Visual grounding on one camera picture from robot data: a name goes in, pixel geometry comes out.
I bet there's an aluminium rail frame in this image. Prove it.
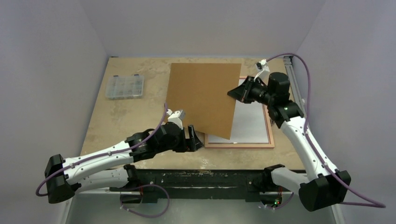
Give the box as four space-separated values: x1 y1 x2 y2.
87 71 345 224

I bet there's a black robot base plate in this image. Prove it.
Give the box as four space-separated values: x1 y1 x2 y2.
110 167 288 207

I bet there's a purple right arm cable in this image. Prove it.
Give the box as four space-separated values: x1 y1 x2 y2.
258 53 387 211

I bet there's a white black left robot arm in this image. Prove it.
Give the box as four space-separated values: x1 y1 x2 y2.
44 122 204 204

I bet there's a clear plastic organizer box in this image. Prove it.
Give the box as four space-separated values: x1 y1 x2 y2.
105 74 145 100

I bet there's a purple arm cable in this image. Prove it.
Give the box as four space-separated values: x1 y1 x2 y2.
35 103 171 218
258 53 387 211

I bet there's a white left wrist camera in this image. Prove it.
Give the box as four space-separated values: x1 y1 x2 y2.
166 109 185 129

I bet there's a sunset photo print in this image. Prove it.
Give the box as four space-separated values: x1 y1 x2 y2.
207 78 270 144

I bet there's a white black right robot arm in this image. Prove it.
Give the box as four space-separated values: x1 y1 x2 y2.
227 72 351 211

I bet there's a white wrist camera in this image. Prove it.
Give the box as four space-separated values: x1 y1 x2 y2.
254 59 270 80
166 109 185 129

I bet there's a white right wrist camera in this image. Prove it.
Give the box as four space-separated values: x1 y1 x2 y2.
254 59 270 80

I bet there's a pink wooden picture frame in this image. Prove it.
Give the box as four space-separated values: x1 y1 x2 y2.
204 76 276 150

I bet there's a brown cardboard backing board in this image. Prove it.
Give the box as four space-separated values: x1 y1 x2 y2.
166 63 241 139

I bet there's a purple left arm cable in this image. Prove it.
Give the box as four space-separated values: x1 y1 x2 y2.
35 103 171 218

